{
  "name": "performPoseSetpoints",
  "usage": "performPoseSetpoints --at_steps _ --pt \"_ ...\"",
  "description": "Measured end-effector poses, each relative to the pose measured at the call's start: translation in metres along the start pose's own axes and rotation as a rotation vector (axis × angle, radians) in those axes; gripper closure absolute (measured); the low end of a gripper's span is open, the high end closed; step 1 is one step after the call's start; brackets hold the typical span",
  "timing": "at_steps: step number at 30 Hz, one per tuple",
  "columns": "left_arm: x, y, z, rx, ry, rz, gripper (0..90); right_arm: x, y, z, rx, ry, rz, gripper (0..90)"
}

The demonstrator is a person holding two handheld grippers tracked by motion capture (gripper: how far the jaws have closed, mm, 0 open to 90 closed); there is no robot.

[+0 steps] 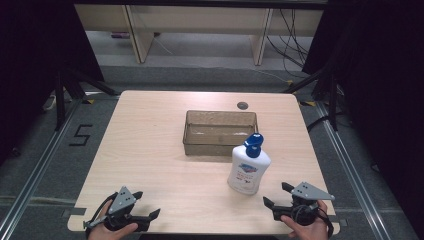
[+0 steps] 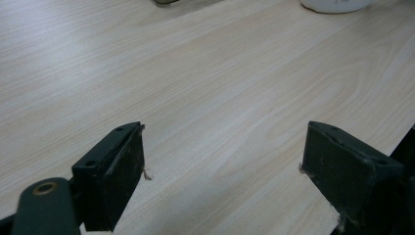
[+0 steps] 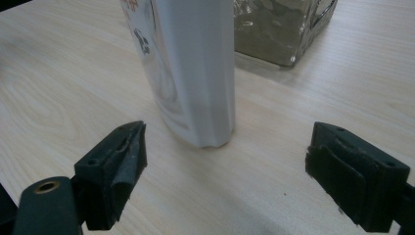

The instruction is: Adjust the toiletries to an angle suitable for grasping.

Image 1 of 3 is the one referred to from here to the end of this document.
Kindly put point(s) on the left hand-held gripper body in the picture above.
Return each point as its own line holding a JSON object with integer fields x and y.
{"x": 122, "y": 200}

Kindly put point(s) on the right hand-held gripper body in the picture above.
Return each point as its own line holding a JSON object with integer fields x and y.
{"x": 311, "y": 192}

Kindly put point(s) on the white pump bottle blue cap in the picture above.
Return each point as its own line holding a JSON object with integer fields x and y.
{"x": 248, "y": 170}

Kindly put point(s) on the translucent brown plastic box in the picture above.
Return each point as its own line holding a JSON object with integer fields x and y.
{"x": 213, "y": 133}

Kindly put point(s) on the person's left hand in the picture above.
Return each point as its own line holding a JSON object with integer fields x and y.
{"x": 103, "y": 234}

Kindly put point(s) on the person's right hand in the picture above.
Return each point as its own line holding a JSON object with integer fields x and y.
{"x": 311, "y": 233}

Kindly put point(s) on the grey tape strip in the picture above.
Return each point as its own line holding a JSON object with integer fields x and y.
{"x": 74, "y": 211}
{"x": 340, "y": 221}

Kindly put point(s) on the grey round table grommet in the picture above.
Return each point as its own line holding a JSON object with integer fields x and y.
{"x": 242, "y": 105}

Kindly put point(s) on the black metal stand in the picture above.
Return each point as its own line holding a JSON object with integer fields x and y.
{"x": 60, "y": 100}
{"x": 332, "y": 100}

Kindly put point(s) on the black curtain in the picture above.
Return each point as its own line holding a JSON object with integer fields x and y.
{"x": 380, "y": 66}
{"x": 36, "y": 50}

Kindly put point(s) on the small purple item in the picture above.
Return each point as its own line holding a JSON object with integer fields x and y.
{"x": 120, "y": 34}

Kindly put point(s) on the beige wooden desk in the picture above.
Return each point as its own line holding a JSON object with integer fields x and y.
{"x": 200, "y": 18}

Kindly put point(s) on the aluminium floor rail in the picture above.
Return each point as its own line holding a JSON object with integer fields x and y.
{"x": 353, "y": 173}
{"x": 36, "y": 173}

